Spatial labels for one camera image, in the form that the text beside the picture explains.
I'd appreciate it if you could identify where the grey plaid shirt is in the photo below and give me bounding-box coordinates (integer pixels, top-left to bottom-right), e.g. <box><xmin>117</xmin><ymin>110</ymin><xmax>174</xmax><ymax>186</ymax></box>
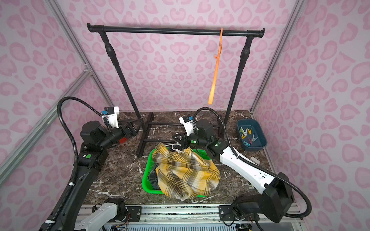
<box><xmin>147</xmin><ymin>169</ymin><xmax>160</xmax><ymax>191</ymax></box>

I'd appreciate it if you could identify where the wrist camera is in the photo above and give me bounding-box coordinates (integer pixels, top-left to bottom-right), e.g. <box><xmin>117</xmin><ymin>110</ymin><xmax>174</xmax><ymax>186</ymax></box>
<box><xmin>101</xmin><ymin>106</ymin><xmax>119</xmax><ymax>129</ymax></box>
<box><xmin>179</xmin><ymin>115</ymin><xmax>196</xmax><ymax>136</ymax></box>

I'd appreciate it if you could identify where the dark teal plastic bin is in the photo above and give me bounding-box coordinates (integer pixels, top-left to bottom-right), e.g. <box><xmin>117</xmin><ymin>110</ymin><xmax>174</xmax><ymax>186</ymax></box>
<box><xmin>237</xmin><ymin>119</ymin><xmax>267</xmax><ymax>151</ymax></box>

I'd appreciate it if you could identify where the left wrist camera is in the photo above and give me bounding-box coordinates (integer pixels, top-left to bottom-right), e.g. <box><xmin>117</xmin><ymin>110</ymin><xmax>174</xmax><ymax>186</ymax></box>
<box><xmin>101</xmin><ymin>106</ymin><xmax>119</xmax><ymax>129</ymax></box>

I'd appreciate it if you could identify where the black clothes rack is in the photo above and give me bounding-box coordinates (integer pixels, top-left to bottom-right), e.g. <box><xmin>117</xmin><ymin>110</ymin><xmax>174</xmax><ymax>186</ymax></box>
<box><xmin>86</xmin><ymin>23</ymin><xmax>266</xmax><ymax>158</ymax></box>

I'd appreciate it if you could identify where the orange plastic hanger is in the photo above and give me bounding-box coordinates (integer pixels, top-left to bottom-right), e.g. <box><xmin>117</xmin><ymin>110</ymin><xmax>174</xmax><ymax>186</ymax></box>
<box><xmin>208</xmin><ymin>28</ymin><xmax>223</xmax><ymax>105</ymax></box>

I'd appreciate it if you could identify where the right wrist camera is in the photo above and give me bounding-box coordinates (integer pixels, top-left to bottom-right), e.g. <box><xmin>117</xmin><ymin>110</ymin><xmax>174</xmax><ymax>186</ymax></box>
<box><xmin>179</xmin><ymin>115</ymin><xmax>196</xmax><ymax>136</ymax></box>

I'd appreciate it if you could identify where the green plastic basket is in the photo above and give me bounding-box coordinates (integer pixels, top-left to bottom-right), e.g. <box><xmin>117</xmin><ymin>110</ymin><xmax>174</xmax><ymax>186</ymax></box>
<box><xmin>141</xmin><ymin>148</ymin><xmax>213</xmax><ymax>198</ymax></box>

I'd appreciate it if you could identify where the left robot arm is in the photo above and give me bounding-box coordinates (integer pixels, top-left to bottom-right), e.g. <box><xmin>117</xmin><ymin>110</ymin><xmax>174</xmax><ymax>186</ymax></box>
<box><xmin>40</xmin><ymin>97</ymin><xmax>143</xmax><ymax>231</ymax></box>

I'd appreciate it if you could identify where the beige power adapter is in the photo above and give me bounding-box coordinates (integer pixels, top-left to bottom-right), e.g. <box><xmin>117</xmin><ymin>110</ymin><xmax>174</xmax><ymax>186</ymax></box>
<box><xmin>250</xmin><ymin>157</ymin><xmax>260</xmax><ymax>165</ymax></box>

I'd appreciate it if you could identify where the red pen cup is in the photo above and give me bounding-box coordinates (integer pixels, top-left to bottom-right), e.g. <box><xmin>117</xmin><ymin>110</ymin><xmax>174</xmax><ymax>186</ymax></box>
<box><xmin>119</xmin><ymin>138</ymin><xmax>127</xmax><ymax>144</ymax></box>

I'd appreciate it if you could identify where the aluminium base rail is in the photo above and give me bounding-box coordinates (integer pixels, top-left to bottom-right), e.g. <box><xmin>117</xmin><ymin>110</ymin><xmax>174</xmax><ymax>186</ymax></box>
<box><xmin>77</xmin><ymin>202</ymin><xmax>307</xmax><ymax>231</ymax></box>

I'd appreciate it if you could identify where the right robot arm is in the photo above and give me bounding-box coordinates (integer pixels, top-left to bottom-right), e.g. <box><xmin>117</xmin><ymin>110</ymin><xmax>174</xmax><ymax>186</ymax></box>
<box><xmin>173</xmin><ymin>107</ymin><xmax>312</xmax><ymax>223</ymax></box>

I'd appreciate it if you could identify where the white plastic hanger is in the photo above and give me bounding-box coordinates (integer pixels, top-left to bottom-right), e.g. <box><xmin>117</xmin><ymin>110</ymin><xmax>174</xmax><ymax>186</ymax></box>
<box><xmin>165</xmin><ymin>139</ymin><xmax>186</xmax><ymax>153</ymax></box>

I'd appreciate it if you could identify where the yellow plaid shirt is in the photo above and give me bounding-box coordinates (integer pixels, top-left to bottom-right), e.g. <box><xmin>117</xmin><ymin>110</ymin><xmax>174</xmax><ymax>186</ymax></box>
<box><xmin>152</xmin><ymin>143</ymin><xmax>221</xmax><ymax>201</ymax></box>

